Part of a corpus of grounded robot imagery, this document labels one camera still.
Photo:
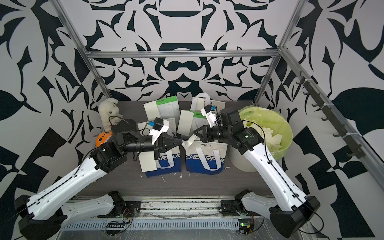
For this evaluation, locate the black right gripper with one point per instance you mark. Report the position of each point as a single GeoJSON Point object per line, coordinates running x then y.
{"type": "Point", "coordinates": [206, 135]}

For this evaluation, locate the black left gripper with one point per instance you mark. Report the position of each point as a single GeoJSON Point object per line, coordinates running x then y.
{"type": "Point", "coordinates": [161, 147]}

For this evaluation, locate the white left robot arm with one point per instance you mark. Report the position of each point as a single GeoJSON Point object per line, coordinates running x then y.
{"type": "Point", "coordinates": [47, 212]}

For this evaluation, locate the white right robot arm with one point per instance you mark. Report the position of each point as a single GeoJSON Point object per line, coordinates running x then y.
{"type": "Point", "coordinates": [291, 208]}

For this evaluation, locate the green white middle bag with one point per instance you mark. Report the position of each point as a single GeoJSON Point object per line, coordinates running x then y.
{"type": "Point", "coordinates": [198, 121]}

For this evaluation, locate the green white bag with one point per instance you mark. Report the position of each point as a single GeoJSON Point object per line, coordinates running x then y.
{"type": "Point", "coordinates": [169, 108]}
{"type": "Point", "coordinates": [198, 121]}

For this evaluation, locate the blue white front left bag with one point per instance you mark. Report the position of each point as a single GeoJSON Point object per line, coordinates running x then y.
{"type": "Point", "coordinates": [168, 163]}

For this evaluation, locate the blue white front right bag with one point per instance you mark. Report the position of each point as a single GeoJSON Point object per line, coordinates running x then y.
{"type": "Point", "coordinates": [206, 158]}

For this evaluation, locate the white blue back right bag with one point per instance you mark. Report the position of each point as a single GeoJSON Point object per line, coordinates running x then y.
{"type": "Point", "coordinates": [203, 99]}

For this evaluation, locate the white receipt on left bag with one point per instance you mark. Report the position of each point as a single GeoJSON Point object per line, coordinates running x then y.
{"type": "Point", "coordinates": [147, 161]}

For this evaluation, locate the green white back left bag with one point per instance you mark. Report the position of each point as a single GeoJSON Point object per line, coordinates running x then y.
{"type": "Point", "coordinates": [169, 108]}

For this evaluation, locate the white receipt on back bag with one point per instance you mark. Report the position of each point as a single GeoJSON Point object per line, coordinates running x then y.
{"type": "Point", "coordinates": [152, 110]}

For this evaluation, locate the white round trash bin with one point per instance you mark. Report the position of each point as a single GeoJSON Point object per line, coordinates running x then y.
{"type": "Point", "coordinates": [248, 162]}

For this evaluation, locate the torn paper pieces in bin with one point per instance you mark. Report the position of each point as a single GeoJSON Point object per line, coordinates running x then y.
{"type": "Point", "coordinates": [273, 141]}

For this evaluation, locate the green plastic bin liner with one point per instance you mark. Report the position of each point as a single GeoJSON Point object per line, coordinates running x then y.
{"type": "Point", "coordinates": [272, 127]}

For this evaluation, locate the white plush rabbit toy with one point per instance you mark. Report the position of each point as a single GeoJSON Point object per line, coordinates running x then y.
{"type": "Point", "coordinates": [109, 113]}

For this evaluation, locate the orange plush monster toy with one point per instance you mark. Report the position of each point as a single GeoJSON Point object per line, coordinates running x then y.
{"type": "Point", "coordinates": [103, 138]}

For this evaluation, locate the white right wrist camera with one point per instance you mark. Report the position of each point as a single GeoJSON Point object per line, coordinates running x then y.
{"type": "Point", "coordinates": [211, 114]}

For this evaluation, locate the black wall hook rail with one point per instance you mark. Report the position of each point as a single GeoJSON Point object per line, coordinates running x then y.
{"type": "Point", "coordinates": [333, 115]}

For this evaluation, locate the aluminium frame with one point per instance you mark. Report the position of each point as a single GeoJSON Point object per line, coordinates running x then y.
{"type": "Point", "coordinates": [371, 161]}

